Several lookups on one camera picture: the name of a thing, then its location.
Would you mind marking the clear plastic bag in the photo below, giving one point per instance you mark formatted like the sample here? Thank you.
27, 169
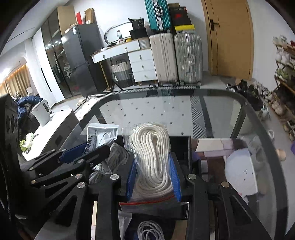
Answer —
125, 223

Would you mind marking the white desk with drawers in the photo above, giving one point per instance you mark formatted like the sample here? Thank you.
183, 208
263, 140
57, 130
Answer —
140, 62

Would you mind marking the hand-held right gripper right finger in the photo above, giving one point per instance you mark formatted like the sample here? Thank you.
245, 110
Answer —
175, 182

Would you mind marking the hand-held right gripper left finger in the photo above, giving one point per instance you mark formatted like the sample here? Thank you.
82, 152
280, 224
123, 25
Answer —
131, 182

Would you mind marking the green and white packet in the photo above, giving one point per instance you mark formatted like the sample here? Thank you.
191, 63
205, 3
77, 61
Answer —
27, 142

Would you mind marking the yellow and black box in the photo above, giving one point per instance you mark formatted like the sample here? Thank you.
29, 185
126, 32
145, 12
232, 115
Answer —
184, 28

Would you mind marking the beige curtains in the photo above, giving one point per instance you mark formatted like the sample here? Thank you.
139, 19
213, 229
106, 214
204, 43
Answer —
18, 80

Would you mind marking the silver suitcase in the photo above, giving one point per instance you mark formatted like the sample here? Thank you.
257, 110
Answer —
188, 57

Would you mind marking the white electric kettle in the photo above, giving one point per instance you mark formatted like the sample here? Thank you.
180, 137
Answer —
41, 113

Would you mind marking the blue down jacket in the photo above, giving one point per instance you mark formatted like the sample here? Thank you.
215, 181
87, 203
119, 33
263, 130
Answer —
26, 106

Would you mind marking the black refrigerator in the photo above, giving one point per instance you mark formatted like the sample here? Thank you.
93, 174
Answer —
80, 57

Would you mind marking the large cardboard box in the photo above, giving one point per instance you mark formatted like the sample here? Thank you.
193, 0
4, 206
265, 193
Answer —
66, 18

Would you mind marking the red paper bag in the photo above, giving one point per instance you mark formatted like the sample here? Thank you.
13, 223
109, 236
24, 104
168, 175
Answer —
79, 18

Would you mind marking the white low cabinet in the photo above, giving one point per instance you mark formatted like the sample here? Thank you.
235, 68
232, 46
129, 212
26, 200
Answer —
55, 131

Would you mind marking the black carton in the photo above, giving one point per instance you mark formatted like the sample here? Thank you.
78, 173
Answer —
179, 15

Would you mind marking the wooden shoe rack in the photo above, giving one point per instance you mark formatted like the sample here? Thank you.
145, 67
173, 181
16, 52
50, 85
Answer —
284, 76

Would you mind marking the clear water bottle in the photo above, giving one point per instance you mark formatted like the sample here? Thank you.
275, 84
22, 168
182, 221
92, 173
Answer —
119, 37

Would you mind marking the beige suitcase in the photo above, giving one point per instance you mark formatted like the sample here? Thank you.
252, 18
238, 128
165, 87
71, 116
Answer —
163, 57

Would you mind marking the pink box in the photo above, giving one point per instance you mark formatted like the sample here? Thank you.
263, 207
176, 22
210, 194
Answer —
214, 146

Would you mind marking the teal suitcase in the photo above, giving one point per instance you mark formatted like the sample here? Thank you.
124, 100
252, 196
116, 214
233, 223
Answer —
157, 15

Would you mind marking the white round stool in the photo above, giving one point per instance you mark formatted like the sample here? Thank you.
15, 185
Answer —
240, 170

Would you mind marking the white chair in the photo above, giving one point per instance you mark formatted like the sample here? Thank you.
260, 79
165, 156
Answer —
30, 91

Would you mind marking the curved metal tube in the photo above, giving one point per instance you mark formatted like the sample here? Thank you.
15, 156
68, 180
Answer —
113, 28

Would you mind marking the small cardboard box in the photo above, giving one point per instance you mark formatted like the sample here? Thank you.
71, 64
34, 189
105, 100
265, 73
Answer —
89, 16

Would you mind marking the black tripod stand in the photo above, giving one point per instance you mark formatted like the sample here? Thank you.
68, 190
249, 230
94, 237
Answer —
115, 84

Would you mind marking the white ribbed container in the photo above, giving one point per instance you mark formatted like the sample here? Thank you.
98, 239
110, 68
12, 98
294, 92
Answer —
144, 43

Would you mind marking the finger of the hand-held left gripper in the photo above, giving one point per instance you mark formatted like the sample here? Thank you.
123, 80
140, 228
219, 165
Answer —
96, 153
73, 153

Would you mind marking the silver foil packet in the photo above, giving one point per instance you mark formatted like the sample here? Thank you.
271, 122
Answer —
102, 136

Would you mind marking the black bag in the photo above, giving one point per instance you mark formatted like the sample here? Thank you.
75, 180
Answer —
138, 27

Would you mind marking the beige slippers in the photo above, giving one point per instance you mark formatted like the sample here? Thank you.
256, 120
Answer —
81, 101

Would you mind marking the black and white patterned rug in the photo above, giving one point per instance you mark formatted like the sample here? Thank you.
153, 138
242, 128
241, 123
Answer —
161, 110

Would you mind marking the wooden door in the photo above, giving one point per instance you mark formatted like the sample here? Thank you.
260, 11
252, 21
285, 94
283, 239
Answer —
230, 39

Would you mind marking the white and grey laundry basket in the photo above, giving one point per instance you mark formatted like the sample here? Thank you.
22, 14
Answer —
121, 72

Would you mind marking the row of shoes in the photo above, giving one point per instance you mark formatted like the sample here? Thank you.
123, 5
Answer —
251, 94

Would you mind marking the dark glass cabinet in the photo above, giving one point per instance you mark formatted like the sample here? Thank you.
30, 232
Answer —
54, 53

